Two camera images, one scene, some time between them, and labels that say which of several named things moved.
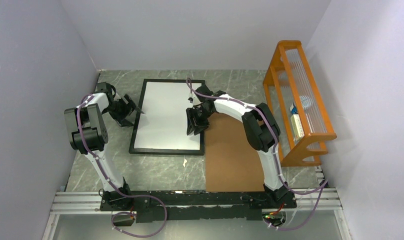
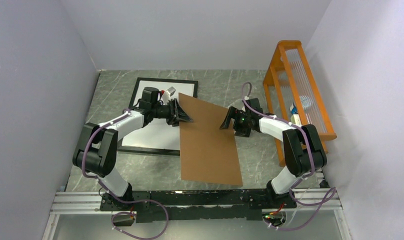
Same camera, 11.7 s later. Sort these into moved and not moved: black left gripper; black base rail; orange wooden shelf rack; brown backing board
Moved: brown backing board; black left gripper
Not moved: orange wooden shelf rack; black base rail
